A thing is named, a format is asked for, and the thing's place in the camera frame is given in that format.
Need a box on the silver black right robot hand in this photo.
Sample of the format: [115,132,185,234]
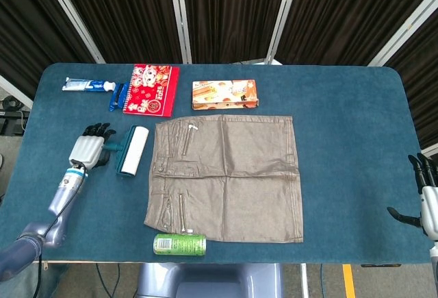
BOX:
[387,153,438,241]

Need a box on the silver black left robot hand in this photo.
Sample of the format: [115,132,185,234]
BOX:
[68,122,117,171]

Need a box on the teal lint roller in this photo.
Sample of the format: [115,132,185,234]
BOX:
[103,125,150,177]

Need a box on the blue snack packet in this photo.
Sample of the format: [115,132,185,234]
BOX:
[108,82,131,112]

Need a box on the white blue toothpaste tube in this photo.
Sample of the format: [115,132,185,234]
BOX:
[62,77,117,92]

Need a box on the black equipment on floor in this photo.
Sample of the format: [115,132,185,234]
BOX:
[0,95,32,138]

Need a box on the red spiral calendar notebook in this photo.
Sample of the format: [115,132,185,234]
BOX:
[123,64,181,118]

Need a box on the blue table cover cloth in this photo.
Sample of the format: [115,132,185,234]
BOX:
[0,63,433,265]

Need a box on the black folding screen panel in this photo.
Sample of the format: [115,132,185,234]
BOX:
[368,0,438,157]
[266,0,438,66]
[39,0,192,64]
[167,0,302,65]
[0,0,105,100]

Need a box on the green drink can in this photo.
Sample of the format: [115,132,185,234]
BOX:
[153,233,207,256]

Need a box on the white table leg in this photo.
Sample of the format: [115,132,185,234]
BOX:
[300,263,309,298]

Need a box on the orange snack box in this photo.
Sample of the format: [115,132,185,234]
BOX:
[191,79,260,111]

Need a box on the brown shiny skirt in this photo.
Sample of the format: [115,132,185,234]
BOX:
[143,114,305,243]

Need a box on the grey-blue robot torso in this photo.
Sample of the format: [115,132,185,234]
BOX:
[136,262,285,298]

